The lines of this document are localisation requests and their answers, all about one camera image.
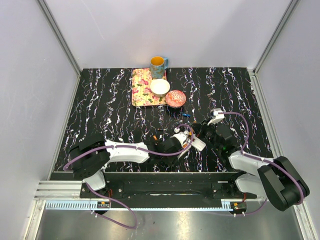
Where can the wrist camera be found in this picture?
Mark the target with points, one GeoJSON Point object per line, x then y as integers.
{"type": "Point", "coordinates": [182, 136]}
{"type": "Point", "coordinates": [217, 116]}

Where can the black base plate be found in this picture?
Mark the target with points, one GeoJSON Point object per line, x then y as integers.
{"type": "Point", "coordinates": [169, 190]}

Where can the orange patterned bowl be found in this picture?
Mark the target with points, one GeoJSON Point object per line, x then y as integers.
{"type": "Point", "coordinates": [175, 98]}

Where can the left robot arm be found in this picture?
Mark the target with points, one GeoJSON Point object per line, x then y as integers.
{"type": "Point", "coordinates": [90, 156]}

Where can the white remote with orange label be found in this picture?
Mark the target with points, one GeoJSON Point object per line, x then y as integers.
{"type": "Point", "coordinates": [185, 150]}

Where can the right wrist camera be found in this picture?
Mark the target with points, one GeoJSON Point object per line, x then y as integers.
{"type": "Point", "coordinates": [217, 116]}

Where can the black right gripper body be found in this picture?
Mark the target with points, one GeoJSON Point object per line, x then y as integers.
{"type": "Point", "coordinates": [208, 132]}

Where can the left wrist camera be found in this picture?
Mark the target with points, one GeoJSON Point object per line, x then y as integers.
{"type": "Point", "coordinates": [182, 136]}

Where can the blue butterfly mug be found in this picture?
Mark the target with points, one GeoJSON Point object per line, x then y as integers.
{"type": "Point", "coordinates": [158, 66]}

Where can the floral rectangular tray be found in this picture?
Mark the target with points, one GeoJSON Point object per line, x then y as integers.
{"type": "Point", "coordinates": [141, 94]}

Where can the white remote control with batteries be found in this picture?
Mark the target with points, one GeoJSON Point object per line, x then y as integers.
{"type": "Point", "coordinates": [198, 144]}

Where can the white bowl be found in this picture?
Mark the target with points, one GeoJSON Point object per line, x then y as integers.
{"type": "Point", "coordinates": [160, 87]}

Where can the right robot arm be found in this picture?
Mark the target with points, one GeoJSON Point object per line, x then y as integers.
{"type": "Point", "coordinates": [275, 179]}

